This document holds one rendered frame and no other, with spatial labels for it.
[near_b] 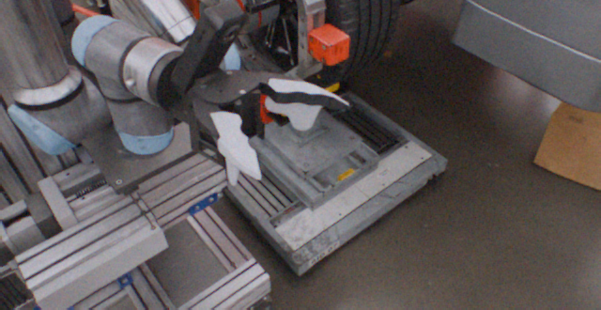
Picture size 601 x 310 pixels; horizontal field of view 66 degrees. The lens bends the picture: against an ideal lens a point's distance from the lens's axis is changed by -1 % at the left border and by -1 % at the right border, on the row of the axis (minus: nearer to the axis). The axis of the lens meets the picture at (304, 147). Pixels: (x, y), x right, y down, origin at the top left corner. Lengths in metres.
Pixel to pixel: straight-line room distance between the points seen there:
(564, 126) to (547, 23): 1.29
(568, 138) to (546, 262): 0.76
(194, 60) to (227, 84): 0.04
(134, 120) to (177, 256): 1.01
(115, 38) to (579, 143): 2.26
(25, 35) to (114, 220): 0.43
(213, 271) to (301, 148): 0.61
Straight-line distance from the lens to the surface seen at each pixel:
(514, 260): 1.99
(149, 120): 0.67
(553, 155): 2.44
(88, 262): 1.06
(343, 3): 1.29
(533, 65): 1.44
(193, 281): 1.58
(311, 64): 1.37
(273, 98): 0.52
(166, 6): 0.74
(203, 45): 0.49
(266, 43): 1.73
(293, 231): 1.80
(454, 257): 1.92
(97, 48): 0.63
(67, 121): 0.92
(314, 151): 1.87
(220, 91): 0.50
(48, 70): 0.88
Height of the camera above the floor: 1.55
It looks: 45 degrees down
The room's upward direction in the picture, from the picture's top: straight up
